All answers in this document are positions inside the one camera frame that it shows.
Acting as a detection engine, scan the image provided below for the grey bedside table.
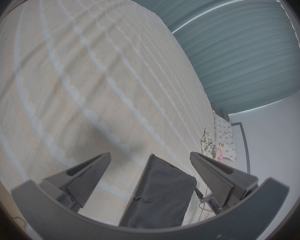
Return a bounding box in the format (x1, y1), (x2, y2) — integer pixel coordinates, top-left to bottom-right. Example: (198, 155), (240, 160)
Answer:
(211, 103), (229, 121)

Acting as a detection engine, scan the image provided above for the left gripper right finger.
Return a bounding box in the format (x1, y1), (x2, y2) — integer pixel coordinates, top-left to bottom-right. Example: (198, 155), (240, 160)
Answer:
(189, 152), (259, 208)

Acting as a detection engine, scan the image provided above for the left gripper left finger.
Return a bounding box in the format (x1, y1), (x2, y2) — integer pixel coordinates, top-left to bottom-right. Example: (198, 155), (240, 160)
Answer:
(41, 152), (112, 212)

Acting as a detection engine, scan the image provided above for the bed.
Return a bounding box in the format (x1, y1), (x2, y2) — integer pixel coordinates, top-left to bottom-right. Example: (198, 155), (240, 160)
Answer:
(0, 0), (250, 226)

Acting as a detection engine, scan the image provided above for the black T-shirt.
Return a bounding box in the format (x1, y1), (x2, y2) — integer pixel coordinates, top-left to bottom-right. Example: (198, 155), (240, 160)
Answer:
(119, 153), (198, 227)

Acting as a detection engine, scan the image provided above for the white printed garment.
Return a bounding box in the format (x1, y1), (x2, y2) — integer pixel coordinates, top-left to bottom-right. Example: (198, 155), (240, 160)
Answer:
(199, 128), (217, 159)

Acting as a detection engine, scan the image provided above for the white printed pillow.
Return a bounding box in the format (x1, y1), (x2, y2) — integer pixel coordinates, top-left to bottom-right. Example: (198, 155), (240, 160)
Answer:
(213, 113), (238, 163)

